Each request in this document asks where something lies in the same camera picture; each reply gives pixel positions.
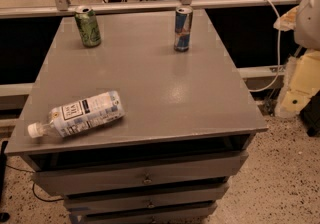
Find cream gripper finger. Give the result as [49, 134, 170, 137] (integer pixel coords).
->
[274, 50, 320, 118]
[273, 6, 298, 32]

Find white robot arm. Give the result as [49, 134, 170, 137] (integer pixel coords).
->
[273, 0, 320, 118]

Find blue silver energy drink can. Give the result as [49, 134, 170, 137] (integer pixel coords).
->
[174, 6, 193, 52]

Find grey drawer cabinet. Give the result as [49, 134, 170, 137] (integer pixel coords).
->
[4, 9, 269, 224]

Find bottom grey drawer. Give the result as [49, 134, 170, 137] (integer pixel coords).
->
[69, 201, 217, 224]

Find grey drawer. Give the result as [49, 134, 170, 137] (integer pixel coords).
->
[64, 179, 229, 215]
[69, 201, 217, 224]
[32, 150, 248, 196]

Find green soda can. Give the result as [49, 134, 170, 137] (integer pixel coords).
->
[74, 5, 101, 47]

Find top grey drawer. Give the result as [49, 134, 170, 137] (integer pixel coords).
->
[32, 150, 248, 196]

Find middle grey drawer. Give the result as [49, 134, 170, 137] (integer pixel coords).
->
[64, 179, 229, 215]

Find white cable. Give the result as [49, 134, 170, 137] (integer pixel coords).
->
[248, 0, 284, 93]

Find black cable on floor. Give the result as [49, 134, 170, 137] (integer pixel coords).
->
[4, 163, 65, 203]

